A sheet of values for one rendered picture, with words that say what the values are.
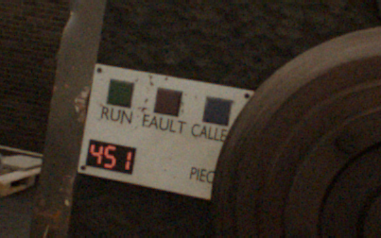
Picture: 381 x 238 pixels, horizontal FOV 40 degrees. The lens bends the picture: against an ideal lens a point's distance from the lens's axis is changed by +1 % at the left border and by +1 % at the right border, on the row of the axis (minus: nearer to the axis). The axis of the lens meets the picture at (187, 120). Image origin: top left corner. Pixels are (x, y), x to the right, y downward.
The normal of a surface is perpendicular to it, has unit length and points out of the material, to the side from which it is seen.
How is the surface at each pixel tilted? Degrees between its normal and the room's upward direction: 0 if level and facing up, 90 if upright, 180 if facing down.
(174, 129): 90
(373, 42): 90
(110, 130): 90
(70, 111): 90
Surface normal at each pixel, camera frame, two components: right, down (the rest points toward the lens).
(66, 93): -0.19, 0.02
